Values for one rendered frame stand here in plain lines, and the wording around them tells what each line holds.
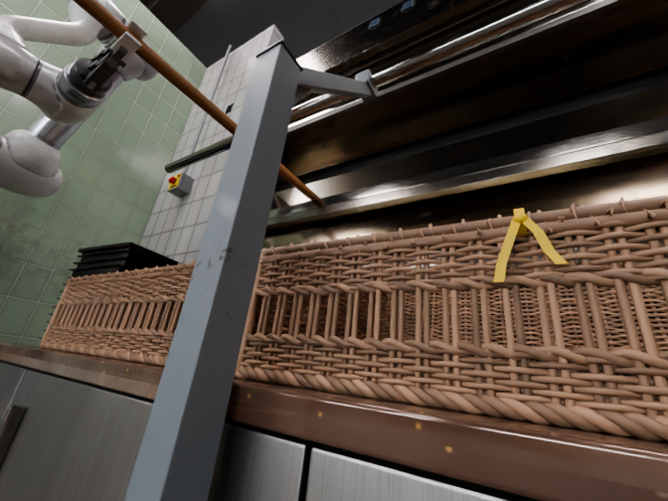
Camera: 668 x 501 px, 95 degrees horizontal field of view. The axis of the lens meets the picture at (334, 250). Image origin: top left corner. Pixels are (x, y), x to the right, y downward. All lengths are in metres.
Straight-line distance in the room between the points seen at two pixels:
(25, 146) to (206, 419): 1.36
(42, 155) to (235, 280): 1.30
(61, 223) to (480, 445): 1.90
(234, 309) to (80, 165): 1.81
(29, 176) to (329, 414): 1.43
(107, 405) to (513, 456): 0.42
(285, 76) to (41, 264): 1.64
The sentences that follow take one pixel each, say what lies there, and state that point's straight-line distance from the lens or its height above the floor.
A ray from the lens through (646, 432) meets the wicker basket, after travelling 0.26.
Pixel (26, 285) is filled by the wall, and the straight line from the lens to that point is 1.89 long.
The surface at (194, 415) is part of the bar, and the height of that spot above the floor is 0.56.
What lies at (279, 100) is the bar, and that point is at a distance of 0.39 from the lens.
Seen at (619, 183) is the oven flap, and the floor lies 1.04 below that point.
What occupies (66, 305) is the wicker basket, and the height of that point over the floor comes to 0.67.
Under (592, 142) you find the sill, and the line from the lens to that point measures 0.95.
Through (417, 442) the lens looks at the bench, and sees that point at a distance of 0.21.
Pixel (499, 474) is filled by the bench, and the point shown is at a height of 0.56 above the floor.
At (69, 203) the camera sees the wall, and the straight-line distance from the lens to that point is 1.98.
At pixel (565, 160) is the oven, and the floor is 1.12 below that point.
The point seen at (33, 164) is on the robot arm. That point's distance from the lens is 1.54.
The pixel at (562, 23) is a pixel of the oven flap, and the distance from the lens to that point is 1.01.
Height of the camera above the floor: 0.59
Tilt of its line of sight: 22 degrees up
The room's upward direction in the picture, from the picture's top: 7 degrees clockwise
